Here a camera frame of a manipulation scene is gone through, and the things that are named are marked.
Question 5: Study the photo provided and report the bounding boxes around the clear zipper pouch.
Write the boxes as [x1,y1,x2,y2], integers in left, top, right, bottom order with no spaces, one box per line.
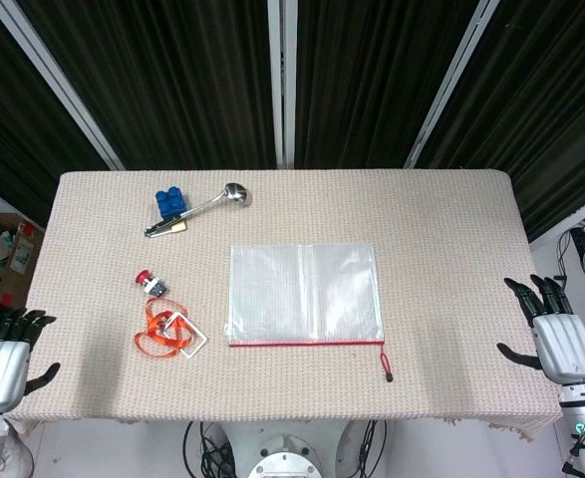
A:
[223,242,396,384]

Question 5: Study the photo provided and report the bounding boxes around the brown cardboard box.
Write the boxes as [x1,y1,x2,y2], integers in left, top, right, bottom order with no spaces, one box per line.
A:
[0,212,45,308]

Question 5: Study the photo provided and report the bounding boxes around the black curtain panel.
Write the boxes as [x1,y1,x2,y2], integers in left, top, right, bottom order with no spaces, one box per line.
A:
[416,0,585,244]
[0,0,110,230]
[15,0,278,171]
[294,0,483,169]

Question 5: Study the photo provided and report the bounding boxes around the black cable bundle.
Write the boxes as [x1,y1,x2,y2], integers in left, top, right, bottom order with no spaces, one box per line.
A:
[355,420,389,478]
[181,420,238,478]

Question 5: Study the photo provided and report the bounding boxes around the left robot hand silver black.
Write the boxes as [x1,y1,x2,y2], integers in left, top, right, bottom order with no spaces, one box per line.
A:
[0,307,62,414]

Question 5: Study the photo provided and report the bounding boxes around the white robot torso base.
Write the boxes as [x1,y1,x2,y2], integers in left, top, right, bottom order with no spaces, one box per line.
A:
[219,420,358,478]

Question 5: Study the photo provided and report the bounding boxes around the blue toy building block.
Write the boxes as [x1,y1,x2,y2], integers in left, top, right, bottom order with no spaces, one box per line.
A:
[153,185,189,220]

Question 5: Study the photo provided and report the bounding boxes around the stainless steel ladle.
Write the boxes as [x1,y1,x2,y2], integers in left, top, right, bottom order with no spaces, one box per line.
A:
[144,182,248,239]

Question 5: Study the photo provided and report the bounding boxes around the white frame post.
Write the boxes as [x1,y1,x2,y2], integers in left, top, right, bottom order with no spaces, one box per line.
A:
[404,0,502,169]
[266,0,298,169]
[0,0,125,171]

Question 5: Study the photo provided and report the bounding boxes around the black floor cables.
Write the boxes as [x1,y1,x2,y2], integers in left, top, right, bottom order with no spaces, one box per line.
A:
[550,213,585,285]

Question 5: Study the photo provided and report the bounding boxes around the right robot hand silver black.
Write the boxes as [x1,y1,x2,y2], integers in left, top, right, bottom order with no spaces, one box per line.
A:
[495,275,585,385]

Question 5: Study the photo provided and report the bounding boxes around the red emergency stop button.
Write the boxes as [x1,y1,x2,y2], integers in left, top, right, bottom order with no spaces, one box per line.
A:
[135,269,168,298]

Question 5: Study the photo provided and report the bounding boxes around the orange lanyard ribbon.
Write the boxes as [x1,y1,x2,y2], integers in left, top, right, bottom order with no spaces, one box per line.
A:
[132,297,196,359]

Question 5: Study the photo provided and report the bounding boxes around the beige woven tablecloth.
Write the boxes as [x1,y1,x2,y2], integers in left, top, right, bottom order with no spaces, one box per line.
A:
[0,168,577,442]

